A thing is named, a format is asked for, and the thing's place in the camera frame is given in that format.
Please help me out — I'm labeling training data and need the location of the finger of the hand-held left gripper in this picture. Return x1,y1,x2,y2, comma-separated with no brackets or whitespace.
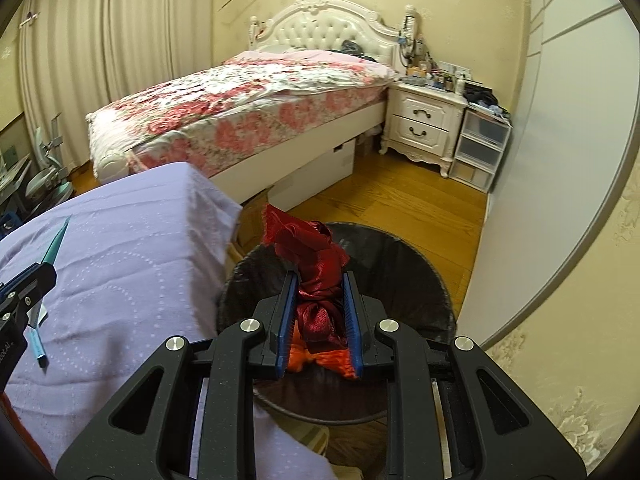
0,264,57,333

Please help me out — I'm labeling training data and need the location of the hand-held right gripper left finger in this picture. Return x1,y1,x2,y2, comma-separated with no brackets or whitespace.
55,270,301,480

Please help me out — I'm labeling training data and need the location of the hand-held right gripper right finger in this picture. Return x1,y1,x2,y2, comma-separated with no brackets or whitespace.
342,270,588,480

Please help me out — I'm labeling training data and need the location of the orange packet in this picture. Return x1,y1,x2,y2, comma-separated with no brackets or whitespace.
286,327,312,373

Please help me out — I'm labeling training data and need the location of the teal pointed wrapper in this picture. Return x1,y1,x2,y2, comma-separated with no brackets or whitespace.
41,215,72,265

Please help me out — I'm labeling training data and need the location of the dark red ribbon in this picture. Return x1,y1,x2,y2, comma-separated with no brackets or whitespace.
262,203,351,356

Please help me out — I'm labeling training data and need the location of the black trash bin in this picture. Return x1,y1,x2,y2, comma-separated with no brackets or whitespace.
216,221,458,428

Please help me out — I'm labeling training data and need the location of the light blue pen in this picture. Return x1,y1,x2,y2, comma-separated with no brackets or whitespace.
25,325,49,370

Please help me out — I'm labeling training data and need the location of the purple tablecloth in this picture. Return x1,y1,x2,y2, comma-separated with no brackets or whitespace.
0,161,336,480

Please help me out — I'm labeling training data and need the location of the grey-blue desk chair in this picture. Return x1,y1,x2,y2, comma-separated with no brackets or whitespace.
25,115,76,211

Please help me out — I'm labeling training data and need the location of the cluttered study desk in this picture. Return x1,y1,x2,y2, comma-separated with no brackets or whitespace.
0,125,31,206

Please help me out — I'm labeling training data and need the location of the white storage box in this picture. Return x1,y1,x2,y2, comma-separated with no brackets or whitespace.
270,137,357,213

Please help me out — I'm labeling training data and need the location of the clear plastic drawer unit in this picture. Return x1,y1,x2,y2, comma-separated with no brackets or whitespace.
447,105,512,193

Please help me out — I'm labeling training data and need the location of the white nightstand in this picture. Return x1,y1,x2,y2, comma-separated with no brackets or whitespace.
378,82,468,178

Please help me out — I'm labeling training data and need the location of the beige curtain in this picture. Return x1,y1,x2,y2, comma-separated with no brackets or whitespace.
107,0,221,101
17,0,108,171

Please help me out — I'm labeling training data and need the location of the floral pink blanket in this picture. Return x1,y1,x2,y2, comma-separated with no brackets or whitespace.
87,50,396,171

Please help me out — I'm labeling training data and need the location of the cluster of toiletry bottles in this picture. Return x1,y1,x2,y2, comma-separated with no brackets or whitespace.
402,35,468,93

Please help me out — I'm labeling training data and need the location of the dark cloth pile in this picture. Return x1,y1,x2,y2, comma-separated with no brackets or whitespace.
462,85,511,116

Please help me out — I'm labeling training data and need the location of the white wardrobe door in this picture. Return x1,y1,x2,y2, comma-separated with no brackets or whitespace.
482,0,640,346

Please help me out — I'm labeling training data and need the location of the white tufted bed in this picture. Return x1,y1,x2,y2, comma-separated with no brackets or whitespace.
86,0,401,211

